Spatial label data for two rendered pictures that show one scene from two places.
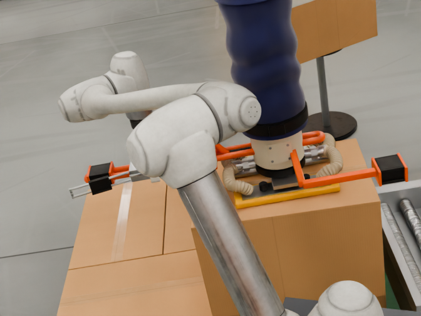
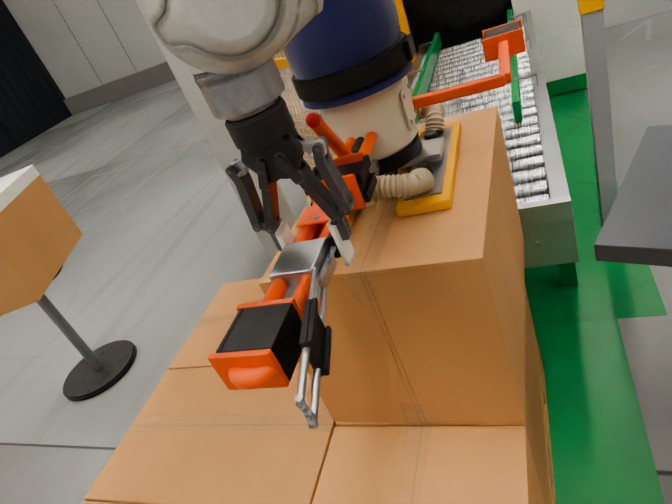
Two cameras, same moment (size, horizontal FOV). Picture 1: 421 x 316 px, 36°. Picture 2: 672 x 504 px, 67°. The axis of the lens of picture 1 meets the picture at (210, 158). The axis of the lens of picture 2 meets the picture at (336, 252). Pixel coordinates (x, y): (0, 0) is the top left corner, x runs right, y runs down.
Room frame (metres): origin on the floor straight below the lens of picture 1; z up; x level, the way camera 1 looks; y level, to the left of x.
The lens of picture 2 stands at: (1.60, 0.74, 1.40)
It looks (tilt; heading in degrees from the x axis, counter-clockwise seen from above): 30 degrees down; 293
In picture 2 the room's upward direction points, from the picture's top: 23 degrees counter-clockwise
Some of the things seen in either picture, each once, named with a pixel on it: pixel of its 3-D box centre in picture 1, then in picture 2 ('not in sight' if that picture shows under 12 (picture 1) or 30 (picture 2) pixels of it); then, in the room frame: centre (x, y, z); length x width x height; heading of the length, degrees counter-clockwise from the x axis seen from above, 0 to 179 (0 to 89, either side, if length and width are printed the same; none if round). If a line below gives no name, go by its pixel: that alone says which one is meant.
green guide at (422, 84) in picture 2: not in sight; (418, 79); (1.95, -2.12, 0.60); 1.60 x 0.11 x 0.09; 85
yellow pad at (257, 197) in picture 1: (285, 185); (429, 158); (1.74, -0.22, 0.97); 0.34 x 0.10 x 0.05; 86
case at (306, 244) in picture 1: (285, 226); (418, 257); (1.82, -0.21, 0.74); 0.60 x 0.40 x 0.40; 84
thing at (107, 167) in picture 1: (101, 174); (261, 343); (1.88, 0.37, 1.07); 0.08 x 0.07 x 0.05; 86
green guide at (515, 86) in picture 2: not in sight; (520, 50); (1.41, -2.08, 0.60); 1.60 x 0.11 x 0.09; 85
